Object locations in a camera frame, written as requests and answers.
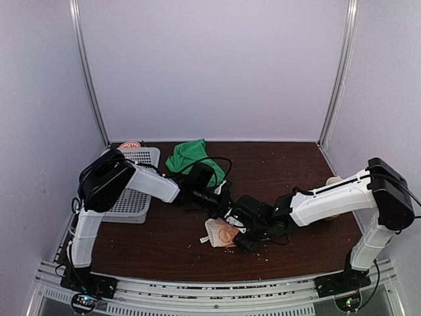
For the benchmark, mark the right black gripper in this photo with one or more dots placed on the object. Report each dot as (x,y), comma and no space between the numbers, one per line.
(248,245)

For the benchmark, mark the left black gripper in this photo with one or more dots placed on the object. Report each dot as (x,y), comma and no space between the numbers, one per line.
(225,201)

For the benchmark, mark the orange bunny pattern towel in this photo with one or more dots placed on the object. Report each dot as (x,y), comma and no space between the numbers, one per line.
(220,234)

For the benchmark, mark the green microfiber towel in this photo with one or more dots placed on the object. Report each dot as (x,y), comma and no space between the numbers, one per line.
(187,153)

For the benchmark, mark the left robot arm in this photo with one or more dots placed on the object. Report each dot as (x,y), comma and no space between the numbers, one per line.
(115,182)

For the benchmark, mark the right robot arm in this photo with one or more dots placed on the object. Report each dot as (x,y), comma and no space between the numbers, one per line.
(378,187)

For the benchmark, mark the green bowl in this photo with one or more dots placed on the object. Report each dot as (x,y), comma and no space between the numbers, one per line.
(331,218)

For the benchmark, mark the white perforated plastic basket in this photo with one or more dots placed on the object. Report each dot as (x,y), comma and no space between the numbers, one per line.
(132,206)

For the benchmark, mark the white coral pattern mug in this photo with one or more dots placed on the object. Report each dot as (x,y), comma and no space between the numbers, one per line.
(333,180)

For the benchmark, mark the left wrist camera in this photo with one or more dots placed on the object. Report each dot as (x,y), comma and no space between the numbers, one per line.
(205,177)

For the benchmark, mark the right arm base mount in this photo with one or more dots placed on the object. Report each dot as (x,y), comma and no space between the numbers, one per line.
(344,287)

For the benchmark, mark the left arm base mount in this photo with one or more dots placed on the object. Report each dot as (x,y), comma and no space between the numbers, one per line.
(89,289)

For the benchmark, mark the right aluminium frame post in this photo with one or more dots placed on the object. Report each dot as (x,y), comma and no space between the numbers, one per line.
(342,66)

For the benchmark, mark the aluminium frame post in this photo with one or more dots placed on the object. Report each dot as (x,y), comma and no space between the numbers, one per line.
(342,66)
(75,17)

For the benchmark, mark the left aluminium frame post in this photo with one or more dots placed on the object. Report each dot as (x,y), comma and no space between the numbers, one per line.
(75,17)

